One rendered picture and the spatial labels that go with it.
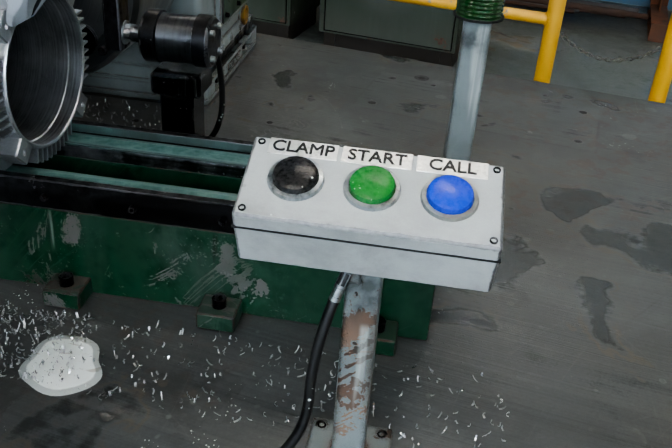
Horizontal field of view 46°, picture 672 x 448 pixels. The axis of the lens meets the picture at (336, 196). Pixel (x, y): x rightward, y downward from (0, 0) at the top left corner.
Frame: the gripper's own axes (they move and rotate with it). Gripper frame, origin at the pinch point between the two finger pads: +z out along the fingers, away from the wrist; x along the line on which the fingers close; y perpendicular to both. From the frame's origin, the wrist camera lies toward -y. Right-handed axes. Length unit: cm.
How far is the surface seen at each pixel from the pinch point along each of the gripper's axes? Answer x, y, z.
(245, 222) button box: 22.7, -24.5, -9.4
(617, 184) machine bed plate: -40, -70, -7
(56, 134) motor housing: -6.5, -5.7, 13.5
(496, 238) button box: 22.3, -37.5, -18.1
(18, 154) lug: 1.6, -5.1, 12.1
